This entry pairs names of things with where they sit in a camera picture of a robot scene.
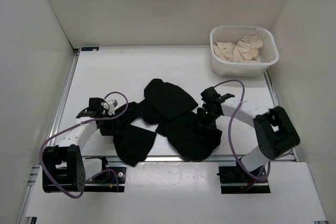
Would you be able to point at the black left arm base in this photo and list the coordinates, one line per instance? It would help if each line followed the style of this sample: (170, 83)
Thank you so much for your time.
(104, 174)

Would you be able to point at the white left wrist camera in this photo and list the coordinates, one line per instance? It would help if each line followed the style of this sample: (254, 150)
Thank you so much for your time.
(109, 107)

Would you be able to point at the black trousers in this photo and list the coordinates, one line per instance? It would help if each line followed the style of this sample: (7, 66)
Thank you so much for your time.
(166, 110)

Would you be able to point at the white plastic basket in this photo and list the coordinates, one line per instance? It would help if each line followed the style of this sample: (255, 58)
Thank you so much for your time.
(233, 33)

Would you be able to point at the aluminium frame rail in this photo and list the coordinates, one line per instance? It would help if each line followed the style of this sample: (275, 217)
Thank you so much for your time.
(53, 129)

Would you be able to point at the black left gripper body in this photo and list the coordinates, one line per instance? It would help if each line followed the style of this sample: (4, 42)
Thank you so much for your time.
(108, 127)

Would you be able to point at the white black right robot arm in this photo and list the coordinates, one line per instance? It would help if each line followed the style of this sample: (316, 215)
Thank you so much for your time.
(275, 133)

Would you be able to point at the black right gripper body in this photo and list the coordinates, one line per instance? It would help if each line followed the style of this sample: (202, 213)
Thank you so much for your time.
(205, 117)

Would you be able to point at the beige trousers in basket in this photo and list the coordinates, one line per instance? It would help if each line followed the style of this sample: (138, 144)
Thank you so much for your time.
(247, 49)

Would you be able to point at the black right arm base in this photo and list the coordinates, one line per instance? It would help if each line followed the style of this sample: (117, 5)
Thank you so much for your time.
(233, 180)

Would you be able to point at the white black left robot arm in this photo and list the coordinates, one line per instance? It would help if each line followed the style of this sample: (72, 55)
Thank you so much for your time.
(64, 161)

